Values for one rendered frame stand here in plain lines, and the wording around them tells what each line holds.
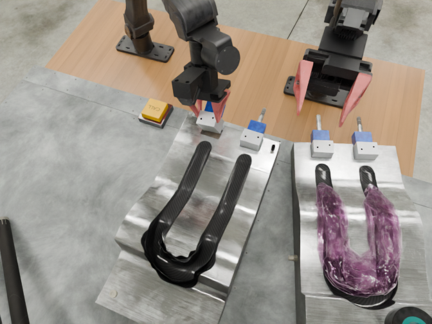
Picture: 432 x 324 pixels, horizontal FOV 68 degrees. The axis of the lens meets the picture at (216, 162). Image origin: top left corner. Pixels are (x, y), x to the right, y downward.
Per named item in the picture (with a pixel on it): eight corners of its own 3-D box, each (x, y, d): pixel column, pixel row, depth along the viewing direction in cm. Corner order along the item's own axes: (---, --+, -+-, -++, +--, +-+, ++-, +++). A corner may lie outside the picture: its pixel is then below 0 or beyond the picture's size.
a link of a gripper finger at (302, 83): (337, 109, 44) (350, 59, 48) (287, 96, 46) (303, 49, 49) (325, 134, 50) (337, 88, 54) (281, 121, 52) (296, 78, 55)
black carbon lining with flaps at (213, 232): (199, 143, 84) (196, 122, 76) (258, 161, 81) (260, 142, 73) (138, 270, 70) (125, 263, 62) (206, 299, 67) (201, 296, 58)
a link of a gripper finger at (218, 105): (220, 130, 76) (218, 95, 70) (194, 125, 79) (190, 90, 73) (232, 116, 81) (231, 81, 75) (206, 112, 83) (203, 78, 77)
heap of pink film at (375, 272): (309, 182, 79) (317, 168, 72) (384, 186, 78) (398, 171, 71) (316, 294, 67) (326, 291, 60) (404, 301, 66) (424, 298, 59)
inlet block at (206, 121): (217, 85, 86) (211, 75, 81) (234, 87, 85) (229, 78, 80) (203, 130, 85) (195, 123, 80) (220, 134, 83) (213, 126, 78)
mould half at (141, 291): (191, 132, 94) (185, 103, 82) (276, 159, 89) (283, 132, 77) (105, 304, 74) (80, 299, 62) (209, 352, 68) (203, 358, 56)
